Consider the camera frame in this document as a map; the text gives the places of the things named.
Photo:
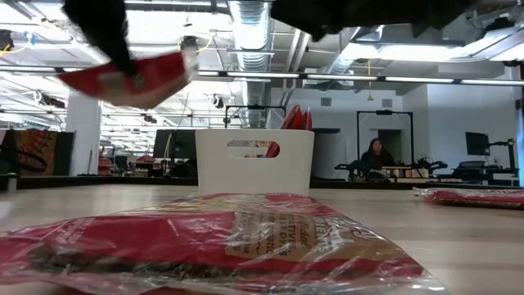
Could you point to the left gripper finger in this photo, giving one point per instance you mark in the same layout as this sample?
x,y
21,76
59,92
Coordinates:
x,y
102,24

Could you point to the red popcorn bag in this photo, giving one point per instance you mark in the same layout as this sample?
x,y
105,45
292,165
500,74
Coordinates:
x,y
308,119
471,197
292,119
155,78
163,237

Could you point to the white plastic basket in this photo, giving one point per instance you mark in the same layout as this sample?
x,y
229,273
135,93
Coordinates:
x,y
254,172

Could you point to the black monitor on arm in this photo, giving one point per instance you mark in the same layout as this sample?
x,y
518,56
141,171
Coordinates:
x,y
477,143

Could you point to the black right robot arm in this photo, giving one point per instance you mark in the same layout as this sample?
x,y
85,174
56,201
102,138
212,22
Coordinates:
x,y
368,12

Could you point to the white column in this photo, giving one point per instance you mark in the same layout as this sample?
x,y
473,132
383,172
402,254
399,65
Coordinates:
x,y
83,135

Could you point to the large black monitor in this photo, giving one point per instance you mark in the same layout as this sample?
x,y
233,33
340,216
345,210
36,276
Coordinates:
x,y
180,143

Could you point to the orange patterned artwork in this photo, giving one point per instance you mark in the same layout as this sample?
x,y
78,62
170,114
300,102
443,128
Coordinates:
x,y
37,151

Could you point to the long ceiling light strip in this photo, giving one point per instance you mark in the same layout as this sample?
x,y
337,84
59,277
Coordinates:
x,y
348,77

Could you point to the person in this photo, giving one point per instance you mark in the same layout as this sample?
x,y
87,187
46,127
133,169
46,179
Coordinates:
x,y
376,157

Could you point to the distant black desk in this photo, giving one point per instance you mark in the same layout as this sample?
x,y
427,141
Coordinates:
x,y
483,170

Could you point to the black ceiling camera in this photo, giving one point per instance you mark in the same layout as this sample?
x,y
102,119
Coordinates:
x,y
189,42

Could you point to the wide silver ventilation duct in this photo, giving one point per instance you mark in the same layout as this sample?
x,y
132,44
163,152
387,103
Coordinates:
x,y
250,41

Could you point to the black metal table frame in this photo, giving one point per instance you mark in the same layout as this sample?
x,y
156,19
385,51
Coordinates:
x,y
102,181

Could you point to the small black frame rig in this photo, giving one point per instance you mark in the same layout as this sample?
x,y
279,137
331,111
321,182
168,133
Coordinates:
x,y
254,107

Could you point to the slanted silver ventilation duct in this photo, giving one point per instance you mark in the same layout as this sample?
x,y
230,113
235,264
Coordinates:
x,y
348,57

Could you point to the tall black frame rig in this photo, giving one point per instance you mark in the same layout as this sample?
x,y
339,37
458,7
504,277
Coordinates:
x,y
358,139

